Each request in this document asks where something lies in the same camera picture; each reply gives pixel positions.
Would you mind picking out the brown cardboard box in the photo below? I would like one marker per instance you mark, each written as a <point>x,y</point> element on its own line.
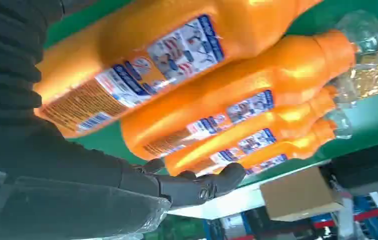
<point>299,195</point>

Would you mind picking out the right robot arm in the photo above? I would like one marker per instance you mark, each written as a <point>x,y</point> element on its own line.
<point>6,56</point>

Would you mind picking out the black carry case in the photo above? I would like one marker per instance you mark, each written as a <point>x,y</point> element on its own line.
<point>367,165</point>

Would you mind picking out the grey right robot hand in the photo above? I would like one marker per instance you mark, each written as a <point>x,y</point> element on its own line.
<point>63,185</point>

